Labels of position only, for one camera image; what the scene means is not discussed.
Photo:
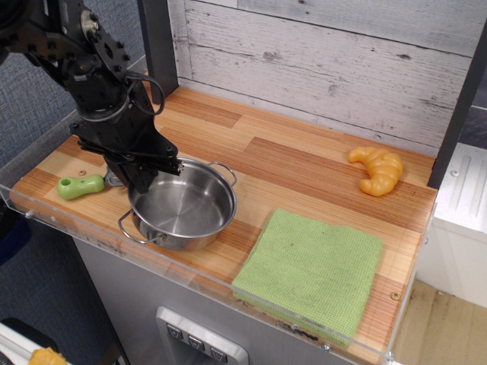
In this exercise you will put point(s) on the white appliance right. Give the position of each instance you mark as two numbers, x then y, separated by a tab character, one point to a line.
453	258

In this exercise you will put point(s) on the dark grey left post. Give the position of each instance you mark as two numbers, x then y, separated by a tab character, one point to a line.
158	43

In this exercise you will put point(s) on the silver dispenser panel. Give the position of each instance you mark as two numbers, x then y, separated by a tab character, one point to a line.
199	338

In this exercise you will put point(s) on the dark grey post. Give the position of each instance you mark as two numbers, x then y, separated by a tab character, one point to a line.
158	43
464	102

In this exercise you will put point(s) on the orange plastic croissant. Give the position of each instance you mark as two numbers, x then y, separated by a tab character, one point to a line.
383	167

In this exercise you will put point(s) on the green cloth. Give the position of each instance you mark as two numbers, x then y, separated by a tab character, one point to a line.
311	274

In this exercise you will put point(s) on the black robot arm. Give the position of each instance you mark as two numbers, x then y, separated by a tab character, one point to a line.
66	39

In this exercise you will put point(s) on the stainless steel pot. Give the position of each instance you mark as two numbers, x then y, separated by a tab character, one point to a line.
185	212

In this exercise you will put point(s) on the clear acrylic guard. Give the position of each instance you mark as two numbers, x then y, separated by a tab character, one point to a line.
280	162

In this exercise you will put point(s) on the dark grey right post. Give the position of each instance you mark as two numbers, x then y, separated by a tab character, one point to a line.
464	102

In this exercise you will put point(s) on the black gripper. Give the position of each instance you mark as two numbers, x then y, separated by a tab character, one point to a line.
130	144

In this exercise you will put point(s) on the green handled grey spatula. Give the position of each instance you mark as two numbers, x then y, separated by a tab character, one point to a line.
69	188

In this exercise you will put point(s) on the yellow black object corner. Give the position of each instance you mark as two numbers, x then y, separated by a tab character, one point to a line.
26	352

